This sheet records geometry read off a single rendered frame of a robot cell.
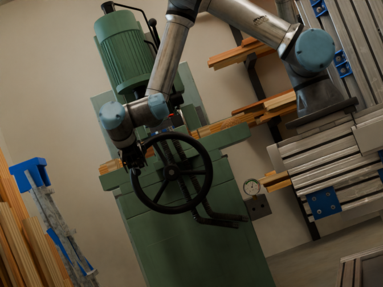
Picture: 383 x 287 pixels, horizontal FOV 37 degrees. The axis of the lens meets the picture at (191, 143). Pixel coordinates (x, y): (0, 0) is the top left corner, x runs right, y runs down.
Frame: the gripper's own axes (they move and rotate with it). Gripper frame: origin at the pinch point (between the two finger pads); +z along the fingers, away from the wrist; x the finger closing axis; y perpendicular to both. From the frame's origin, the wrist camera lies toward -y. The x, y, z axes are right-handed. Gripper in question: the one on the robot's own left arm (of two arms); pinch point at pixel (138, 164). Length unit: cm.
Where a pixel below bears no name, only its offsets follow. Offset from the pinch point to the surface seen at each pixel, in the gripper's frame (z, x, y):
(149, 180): 23.3, -0.1, -6.5
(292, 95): 181, 103, -126
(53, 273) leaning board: 163, -86, -48
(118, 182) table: 21.4, -11.4, -9.0
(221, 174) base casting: 27.8, 26.2, -0.9
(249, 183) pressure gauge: 25.8, 34.5, 7.7
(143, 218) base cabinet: 29.2, -6.7, 4.9
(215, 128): 33, 31, -25
